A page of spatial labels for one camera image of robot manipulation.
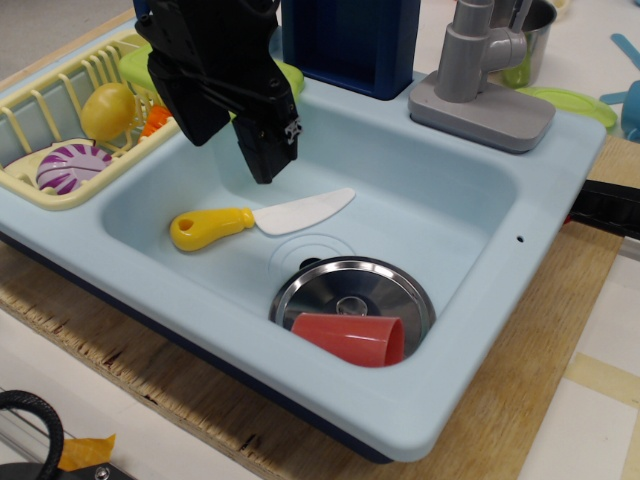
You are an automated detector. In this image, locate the grey toy faucet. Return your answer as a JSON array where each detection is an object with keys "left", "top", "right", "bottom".
[{"left": 408, "top": 1, "right": 556, "bottom": 154}]

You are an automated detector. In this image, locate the purple toy cabbage slice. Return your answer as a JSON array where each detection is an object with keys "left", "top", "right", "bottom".
[{"left": 36, "top": 143, "right": 112, "bottom": 195}]

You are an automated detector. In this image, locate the yellow tape piece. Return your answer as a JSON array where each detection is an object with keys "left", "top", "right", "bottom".
[{"left": 57, "top": 434, "right": 117, "bottom": 472}]

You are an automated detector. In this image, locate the red plastic cup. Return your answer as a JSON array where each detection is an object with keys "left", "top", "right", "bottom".
[{"left": 291, "top": 313, "right": 405, "bottom": 368}]

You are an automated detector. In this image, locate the light blue toy sink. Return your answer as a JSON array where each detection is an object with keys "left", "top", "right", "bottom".
[{"left": 0, "top": 70, "right": 608, "bottom": 464}]

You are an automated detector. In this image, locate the dark blue plastic box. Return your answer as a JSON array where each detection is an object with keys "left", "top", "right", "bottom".
[{"left": 281, "top": 0, "right": 421, "bottom": 100}]

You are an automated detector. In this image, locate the orange toy carrot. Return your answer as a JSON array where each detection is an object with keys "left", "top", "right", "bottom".
[{"left": 139, "top": 105, "right": 172, "bottom": 142}]

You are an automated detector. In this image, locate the blue plastic utensil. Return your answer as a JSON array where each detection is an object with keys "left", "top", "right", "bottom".
[{"left": 610, "top": 33, "right": 640, "bottom": 69}]

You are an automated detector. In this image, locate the black cable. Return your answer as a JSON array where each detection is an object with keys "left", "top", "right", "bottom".
[{"left": 0, "top": 390, "right": 65, "bottom": 480}]

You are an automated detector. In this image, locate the wooden base board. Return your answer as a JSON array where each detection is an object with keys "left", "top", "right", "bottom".
[{"left": 0, "top": 134, "right": 640, "bottom": 480}]

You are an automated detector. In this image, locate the steel pot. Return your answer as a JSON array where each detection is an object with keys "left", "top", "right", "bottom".
[{"left": 500, "top": 0, "right": 557, "bottom": 89}]

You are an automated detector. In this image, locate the steel pot lid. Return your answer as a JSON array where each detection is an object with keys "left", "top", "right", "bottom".
[{"left": 269, "top": 256, "right": 436, "bottom": 357}]

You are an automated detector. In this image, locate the black clamp bar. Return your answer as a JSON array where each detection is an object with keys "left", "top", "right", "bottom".
[{"left": 565, "top": 180, "right": 639, "bottom": 240}]

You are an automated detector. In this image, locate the yellow toy lemon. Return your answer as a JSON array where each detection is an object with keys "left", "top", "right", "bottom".
[{"left": 80, "top": 83, "right": 136, "bottom": 142}]

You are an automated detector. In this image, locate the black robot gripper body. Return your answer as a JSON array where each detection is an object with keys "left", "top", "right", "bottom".
[{"left": 135, "top": 1, "right": 293, "bottom": 113}]

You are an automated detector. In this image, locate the yellow handled toy knife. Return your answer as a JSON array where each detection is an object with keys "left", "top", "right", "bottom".
[{"left": 169, "top": 188, "right": 356, "bottom": 252}]

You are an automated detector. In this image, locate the green plastic plate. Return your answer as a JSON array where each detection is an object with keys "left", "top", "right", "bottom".
[{"left": 517, "top": 87, "right": 618, "bottom": 130}]

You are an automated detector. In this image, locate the pale yellow dish rack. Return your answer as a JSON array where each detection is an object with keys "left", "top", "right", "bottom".
[{"left": 1, "top": 29, "right": 180, "bottom": 211}]

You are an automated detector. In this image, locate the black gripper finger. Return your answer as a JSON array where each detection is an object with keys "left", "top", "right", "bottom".
[
  {"left": 148, "top": 55, "right": 231, "bottom": 146},
  {"left": 232, "top": 103, "right": 302, "bottom": 184}
]

